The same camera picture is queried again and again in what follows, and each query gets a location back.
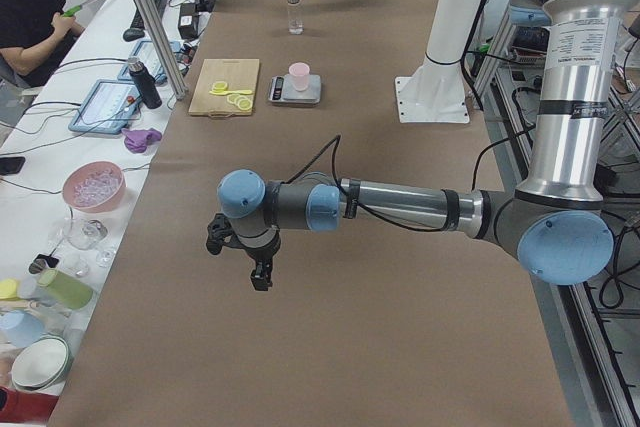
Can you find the lemon slice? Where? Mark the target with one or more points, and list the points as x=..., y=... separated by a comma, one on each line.
x=232, y=98
x=219, y=86
x=244, y=104

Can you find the yellow plastic knife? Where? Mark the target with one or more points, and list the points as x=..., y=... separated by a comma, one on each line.
x=231, y=92

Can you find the silver kitchen scale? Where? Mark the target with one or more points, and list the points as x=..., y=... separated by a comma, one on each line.
x=283, y=92

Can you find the clear glass sauce bottle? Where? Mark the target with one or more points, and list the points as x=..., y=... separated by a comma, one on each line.
x=294, y=12

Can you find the blue teach pendant near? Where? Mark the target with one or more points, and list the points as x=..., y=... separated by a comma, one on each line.
x=107, y=109

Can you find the pink plastic cup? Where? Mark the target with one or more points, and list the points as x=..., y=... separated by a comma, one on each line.
x=299, y=73

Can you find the black water bottle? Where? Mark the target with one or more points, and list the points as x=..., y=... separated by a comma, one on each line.
x=144, y=82

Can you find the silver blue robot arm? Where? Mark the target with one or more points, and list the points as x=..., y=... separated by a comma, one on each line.
x=550, y=222

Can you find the bamboo cutting board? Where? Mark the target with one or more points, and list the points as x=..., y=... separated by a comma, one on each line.
x=238, y=73

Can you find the green tumbler cup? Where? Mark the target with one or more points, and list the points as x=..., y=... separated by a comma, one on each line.
x=68, y=291

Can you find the yellow cup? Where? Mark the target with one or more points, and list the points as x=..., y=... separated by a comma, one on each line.
x=9, y=289

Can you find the white camera post base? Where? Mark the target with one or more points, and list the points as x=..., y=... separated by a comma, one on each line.
x=435, y=93

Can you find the pink bowl with ice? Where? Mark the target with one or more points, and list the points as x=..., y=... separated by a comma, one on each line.
x=95, y=187

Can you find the black smartphone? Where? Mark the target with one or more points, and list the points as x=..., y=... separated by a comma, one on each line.
x=11, y=165

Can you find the white green bowl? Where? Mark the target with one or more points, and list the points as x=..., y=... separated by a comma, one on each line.
x=42, y=364

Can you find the clear wine glass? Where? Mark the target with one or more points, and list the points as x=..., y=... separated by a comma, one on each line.
x=84, y=234

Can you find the seated person black shirt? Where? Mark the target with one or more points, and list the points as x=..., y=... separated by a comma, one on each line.
x=36, y=37

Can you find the purple cloth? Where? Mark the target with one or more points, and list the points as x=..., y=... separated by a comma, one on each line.
x=138, y=140

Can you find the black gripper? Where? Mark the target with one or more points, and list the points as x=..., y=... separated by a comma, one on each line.
x=261, y=256

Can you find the light blue cup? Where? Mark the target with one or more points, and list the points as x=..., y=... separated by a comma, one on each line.
x=21, y=328

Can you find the aluminium frame post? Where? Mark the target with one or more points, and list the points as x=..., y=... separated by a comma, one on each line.
x=155, y=29

